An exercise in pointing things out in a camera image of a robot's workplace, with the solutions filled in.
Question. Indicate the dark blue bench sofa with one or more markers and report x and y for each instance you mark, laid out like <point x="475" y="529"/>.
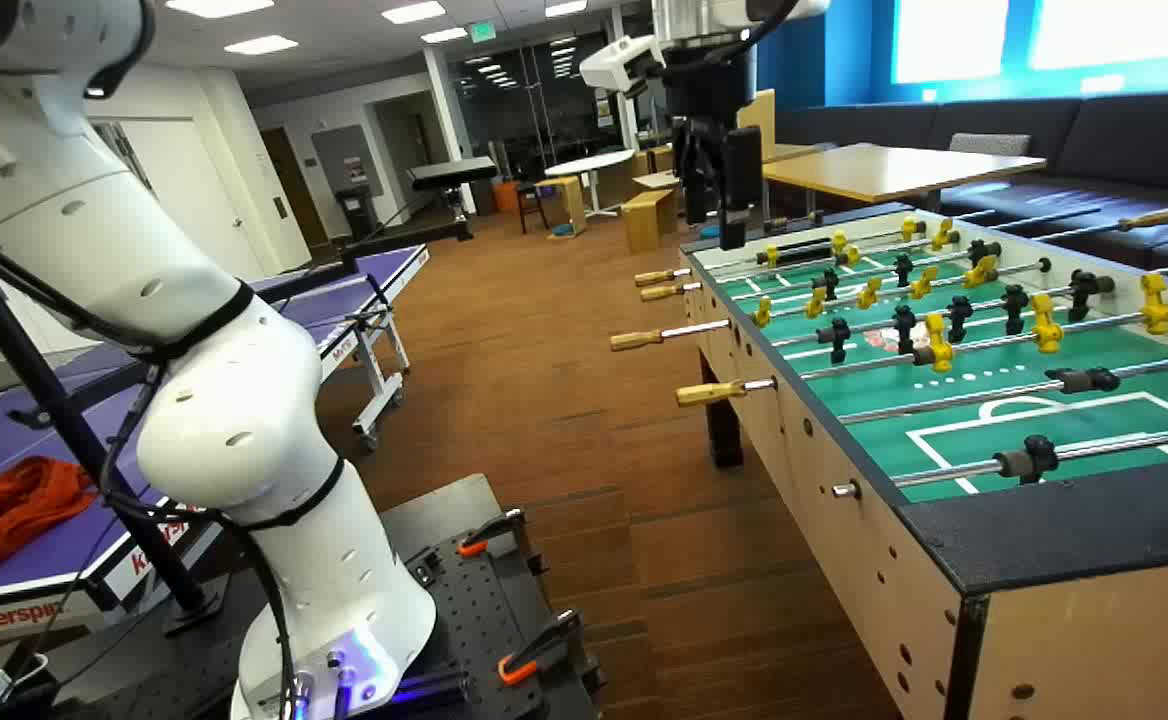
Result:
<point x="1130" y="141"/>

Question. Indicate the large light wooden table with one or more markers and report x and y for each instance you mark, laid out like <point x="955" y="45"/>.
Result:
<point x="889" y="168"/>

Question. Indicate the small wooden crate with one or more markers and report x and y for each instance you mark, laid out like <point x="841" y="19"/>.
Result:
<point x="565" y="200"/>

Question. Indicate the grey chair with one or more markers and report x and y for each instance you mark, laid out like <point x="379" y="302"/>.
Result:
<point x="989" y="141"/>

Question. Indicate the orange cloth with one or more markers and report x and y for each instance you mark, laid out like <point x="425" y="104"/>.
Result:
<point x="11" y="512"/>

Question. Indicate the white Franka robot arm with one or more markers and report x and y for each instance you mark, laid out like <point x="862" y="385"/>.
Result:
<point x="210" y="402"/>

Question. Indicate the bright window pane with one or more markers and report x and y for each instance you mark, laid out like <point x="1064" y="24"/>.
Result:
<point x="1127" y="29"/>
<point x="950" y="42"/>

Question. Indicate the black five-man foosball rod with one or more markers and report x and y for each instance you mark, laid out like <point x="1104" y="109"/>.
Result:
<point x="960" y="319"/>

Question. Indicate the black goalie foosball rod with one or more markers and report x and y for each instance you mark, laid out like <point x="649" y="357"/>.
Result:
<point x="1034" y="461"/>

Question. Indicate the brown wooden door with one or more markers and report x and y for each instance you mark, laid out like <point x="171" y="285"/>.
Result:
<point x="294" y="186"/>

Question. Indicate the wooden foosball table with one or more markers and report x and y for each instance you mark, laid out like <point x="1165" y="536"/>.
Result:
<point x="877" y="573"/>

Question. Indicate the black three-man foosball rod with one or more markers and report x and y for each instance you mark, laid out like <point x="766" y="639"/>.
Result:
<point x="901" y="270"/>

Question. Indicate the wooden cube stool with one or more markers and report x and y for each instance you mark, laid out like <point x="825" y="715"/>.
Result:
<point x="649" y="221"/>

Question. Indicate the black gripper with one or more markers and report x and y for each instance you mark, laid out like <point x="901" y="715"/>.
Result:
<point x="709" y="101"/>

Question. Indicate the yellow two-man foosball rod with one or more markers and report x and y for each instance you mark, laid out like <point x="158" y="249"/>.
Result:
<point x="671" y="289"/>

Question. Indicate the rectangular ceiling light panel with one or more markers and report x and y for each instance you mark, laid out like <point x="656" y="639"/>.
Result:
<point x="447" y="34"/>
<point x="565" y="4"/>
<point x="219" y="4"/>
<point x="413" y="9"/>
<point x="262" y="45"/>

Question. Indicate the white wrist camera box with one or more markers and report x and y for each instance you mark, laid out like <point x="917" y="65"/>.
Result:
<point x="627" y="65"/>

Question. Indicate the green exit sign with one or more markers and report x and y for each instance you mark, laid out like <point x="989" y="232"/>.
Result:
<point x="483" y="29"/>

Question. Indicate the black two-man foosball rod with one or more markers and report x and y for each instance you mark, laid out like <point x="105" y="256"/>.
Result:
<point x="1086" y="381"/>

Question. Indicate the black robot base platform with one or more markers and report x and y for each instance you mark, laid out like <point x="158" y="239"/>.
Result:
<point x="478" y="602"/>

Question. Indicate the tall wooden box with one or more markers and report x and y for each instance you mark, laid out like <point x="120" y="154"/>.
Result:
<point x="759" y="123"/>

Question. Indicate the purple ping pong table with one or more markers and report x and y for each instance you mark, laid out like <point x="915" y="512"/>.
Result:
<point x="11" y="447"/>

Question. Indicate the yellow goalie foosball rod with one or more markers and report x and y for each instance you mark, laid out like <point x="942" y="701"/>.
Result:
<point x="663" y="278"/>

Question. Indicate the white round table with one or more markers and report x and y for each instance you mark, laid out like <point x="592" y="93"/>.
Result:
<point x="588" y="160"/>

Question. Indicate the black game table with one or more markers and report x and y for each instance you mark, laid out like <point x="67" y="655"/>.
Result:
<point x="450" y="168"/>

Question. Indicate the yellow three-man foosball rod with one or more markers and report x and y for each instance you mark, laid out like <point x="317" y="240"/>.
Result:
<point x="705" y="393"/>

